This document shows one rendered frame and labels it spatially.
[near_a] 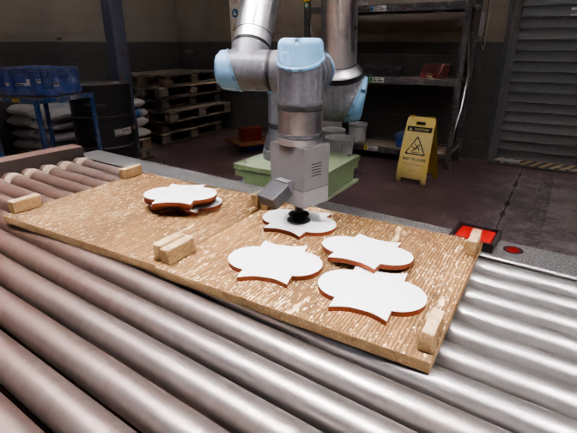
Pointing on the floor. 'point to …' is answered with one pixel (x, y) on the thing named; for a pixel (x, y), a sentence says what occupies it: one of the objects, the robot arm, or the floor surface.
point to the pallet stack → (179, 102)
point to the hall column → (118, 51)
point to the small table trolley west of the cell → (50, 115)
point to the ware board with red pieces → (249, 138)
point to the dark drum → (106, 118)
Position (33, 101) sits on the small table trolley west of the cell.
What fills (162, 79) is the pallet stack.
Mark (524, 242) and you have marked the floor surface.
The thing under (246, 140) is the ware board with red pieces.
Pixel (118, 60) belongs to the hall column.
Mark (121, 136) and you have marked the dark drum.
